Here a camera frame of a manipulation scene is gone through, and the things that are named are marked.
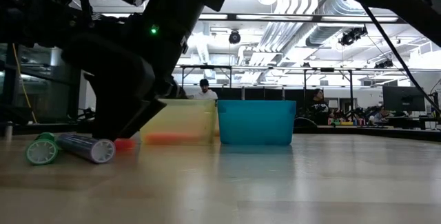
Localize small white cylinder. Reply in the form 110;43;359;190
3;121;14;141

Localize teal plastic bin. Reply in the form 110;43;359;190
216;99;297;146

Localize black computer monitor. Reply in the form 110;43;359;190
382;85;427;112

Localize black partition panels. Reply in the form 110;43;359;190
220;86;314;101

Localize yellow translucent plastic bin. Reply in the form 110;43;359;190
139;99;218;146

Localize yellow pole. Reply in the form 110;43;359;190
12;43;38;125

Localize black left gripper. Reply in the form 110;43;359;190
0;0;82;48

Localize person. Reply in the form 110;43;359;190
373;106;392;123
306;88;334;125
193;78;219;101

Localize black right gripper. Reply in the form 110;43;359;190
61;20;189;141

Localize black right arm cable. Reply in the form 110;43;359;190
360;5;441;114

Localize black ceiling light cluster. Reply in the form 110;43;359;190
338;26;369;47

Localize green fat highlighter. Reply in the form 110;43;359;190
25;132;59;166

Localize lavender fat highlighter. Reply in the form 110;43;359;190
55;133;116;165

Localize black overhead camera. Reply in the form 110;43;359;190
228;30;242;45

